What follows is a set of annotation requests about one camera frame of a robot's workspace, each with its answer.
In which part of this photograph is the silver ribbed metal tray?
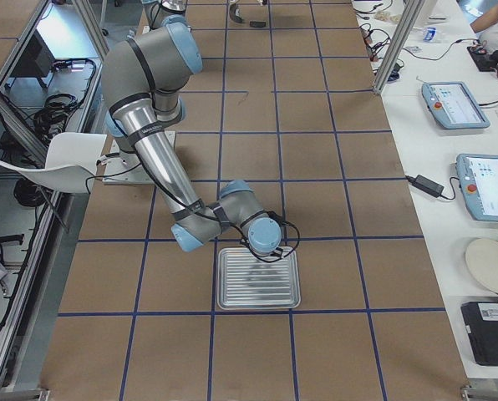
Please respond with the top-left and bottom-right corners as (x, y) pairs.
(216, 246), (301, 310)

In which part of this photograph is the black power adapter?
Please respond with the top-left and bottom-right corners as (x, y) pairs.
(405, 175), (460, 201)

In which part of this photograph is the black brake pad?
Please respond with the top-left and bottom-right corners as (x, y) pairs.
(249, 21), (267, 28)

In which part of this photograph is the white chair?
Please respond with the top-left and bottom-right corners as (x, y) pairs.
(0, 132), (107, 193)

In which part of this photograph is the olive brake shoe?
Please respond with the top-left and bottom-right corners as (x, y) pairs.
(229, 3), (244, 24)

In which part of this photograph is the far teach pendant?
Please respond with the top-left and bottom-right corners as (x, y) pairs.
(421, 82), (490, 129)

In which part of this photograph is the teach pendant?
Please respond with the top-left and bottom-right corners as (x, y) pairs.
(455, 154), (498, 222)
(421, 82), (490, 129)

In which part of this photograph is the near teach pendant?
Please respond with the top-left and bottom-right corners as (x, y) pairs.
(455, 154), (498, 222)

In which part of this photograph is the white round plate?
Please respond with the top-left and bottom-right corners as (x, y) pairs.
(465, 238), (498, 294)

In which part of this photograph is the black box with label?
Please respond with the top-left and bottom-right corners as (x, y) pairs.
(460, 302), (498, 367)

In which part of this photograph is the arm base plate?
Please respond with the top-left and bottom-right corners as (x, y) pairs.
(102, 130), (177, 185)

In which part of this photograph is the aluminium frame post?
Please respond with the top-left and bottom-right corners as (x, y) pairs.
(373, 0), (424, 94)

